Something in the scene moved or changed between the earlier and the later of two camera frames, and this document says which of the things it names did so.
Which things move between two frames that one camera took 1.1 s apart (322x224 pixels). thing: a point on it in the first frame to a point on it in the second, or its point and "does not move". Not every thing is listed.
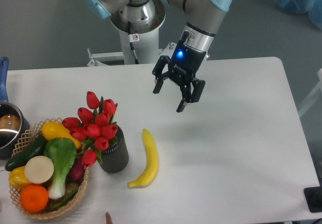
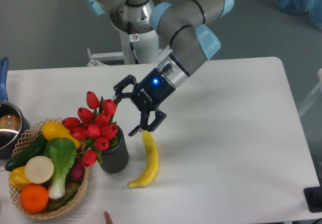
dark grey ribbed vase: (115, 158) does not move
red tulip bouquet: (94, 127) does not move
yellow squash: (54, 130) does not move
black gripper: (185, 62) to (148, 93)
